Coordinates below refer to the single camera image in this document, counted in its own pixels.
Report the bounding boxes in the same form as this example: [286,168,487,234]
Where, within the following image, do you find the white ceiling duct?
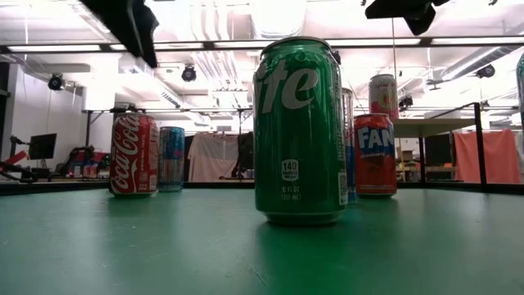
[248,0,308,40]

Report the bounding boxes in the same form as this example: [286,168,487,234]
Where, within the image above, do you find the black metal rig frame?
[0,179,524,196]

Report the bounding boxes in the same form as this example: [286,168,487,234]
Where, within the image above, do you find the green Sprite can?
[252,35,349,226]

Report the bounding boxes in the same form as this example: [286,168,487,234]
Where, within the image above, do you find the pink and white soda can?
[368,73,400,120]

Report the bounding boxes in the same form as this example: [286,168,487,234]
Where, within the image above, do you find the red Coca-Cola can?
[108,112,160,197]

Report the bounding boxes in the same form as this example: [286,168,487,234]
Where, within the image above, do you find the black background table frame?
[81,105,255,138]

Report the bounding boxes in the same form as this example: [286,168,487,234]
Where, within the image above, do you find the wooden shelf black metal frame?
[391,101,488,188]

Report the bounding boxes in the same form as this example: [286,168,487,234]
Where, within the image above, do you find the green table mat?
[0,186,524,295]

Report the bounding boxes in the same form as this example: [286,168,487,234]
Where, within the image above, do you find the white hanging cloth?
[187,131,242,184]

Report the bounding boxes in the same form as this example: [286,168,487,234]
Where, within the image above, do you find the black background screen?
[424,133,454,167]

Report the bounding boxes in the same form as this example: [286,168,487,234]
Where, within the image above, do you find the salmon pink hanging cloth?
[453,129,524,184]

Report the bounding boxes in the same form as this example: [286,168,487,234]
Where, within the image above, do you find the red Fanta can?
[353,113,398,199]

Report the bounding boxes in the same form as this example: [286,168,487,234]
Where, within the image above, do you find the slim blue silver energy can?
[341,87,358,205]
[158,125,186,193]

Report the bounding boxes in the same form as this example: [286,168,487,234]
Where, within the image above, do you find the black background monitor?
[27,133,58,161]

